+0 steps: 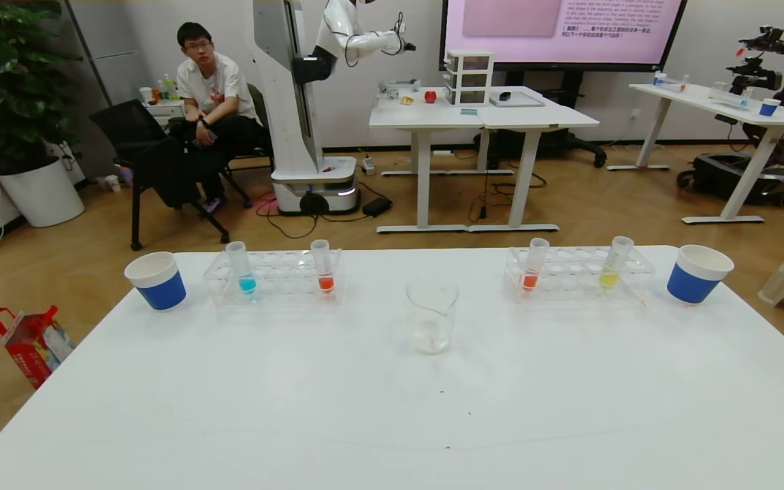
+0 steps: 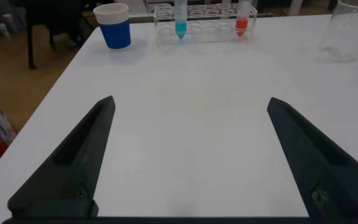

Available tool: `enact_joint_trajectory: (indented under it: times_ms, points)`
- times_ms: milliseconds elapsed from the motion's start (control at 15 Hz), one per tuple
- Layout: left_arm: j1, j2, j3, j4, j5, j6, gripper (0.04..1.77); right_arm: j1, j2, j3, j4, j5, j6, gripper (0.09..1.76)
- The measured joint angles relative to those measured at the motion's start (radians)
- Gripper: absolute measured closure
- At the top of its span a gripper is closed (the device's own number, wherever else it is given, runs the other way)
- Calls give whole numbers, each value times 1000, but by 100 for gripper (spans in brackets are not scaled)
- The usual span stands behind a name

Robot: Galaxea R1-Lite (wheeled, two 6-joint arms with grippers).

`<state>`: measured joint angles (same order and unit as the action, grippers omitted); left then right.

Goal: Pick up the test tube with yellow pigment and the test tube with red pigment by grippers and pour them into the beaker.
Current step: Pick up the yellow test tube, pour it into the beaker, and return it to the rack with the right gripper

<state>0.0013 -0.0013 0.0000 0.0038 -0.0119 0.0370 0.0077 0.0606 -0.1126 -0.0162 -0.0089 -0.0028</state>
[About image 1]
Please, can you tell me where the long white desk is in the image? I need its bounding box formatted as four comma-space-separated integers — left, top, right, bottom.
606, 82, 784, 225

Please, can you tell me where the white drawer unit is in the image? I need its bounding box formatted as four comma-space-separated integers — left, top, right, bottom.
444, 49, 495, 108

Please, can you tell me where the black screen stand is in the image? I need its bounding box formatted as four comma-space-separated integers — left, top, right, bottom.
472, 68, 608, 169

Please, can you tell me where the red pigment test tube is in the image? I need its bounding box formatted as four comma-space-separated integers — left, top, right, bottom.
310, 239, 336, 295
521, 238, 551, 292

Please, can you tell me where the white standing desk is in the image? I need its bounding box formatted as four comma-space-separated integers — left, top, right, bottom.
369, 87, 485, 234
468, 86, 601, 233

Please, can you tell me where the green potted plant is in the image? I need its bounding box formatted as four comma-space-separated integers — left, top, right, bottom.
0, 0, 84, 175

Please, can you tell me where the clear test tube rack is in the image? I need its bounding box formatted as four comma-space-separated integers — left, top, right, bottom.
504, 245, 657, 304
203, 248, 345, 307

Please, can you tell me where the white tall mobile robot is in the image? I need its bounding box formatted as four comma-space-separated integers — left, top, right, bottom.
250, 0, 417, 216

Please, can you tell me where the dark padded chair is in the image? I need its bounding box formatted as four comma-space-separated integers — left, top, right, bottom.
218, 82, 276, 209

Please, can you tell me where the glass beaker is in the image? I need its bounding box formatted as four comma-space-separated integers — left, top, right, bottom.
406, 279, 460, 355

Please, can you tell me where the large display screen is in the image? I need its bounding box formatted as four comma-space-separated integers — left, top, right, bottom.
440, 0, 689, 73

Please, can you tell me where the blue pigment test tube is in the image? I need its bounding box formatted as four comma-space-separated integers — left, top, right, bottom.
225, 241, 258, 297

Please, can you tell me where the grey flat pad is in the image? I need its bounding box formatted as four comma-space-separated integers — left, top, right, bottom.
489, 91, 546, 108

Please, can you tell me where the grey metal cabinet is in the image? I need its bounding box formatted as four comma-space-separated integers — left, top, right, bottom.
65, 0, 161, 179

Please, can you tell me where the black mobile robot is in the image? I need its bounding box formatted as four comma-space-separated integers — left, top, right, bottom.
676, 26, 784, 208

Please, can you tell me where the white plant pot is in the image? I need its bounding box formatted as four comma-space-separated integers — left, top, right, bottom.
0, 155, 86, 228

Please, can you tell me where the white side cabinet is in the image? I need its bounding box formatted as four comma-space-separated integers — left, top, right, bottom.
142, 99, 187, 127

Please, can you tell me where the small clear tube rack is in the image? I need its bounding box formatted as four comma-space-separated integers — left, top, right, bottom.
652, 70, 692, 93
708, 82, 755, 110

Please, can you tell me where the seated man white shirt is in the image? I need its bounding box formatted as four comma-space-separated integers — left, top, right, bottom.
164, 22, 265, 215

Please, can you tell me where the yellow pigment test tube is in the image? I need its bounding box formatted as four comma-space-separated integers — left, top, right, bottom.
599, 235, 635, 289

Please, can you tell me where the red shopping bag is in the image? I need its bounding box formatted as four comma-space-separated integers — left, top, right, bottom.
0, 305, 76, 390

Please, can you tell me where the black office chair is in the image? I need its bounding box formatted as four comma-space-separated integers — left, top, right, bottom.
89, 99, 231, 251

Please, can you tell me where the blue paper cup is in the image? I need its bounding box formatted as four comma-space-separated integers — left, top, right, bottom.
124, 251, 187, 312
666, 244, 735, 306

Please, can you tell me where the black floor cable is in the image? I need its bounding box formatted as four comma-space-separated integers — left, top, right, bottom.
465, 146, 549, 223
255, 194, 374, 240

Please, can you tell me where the clear plastic box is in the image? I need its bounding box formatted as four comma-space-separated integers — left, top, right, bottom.
378, 79, 422, 97

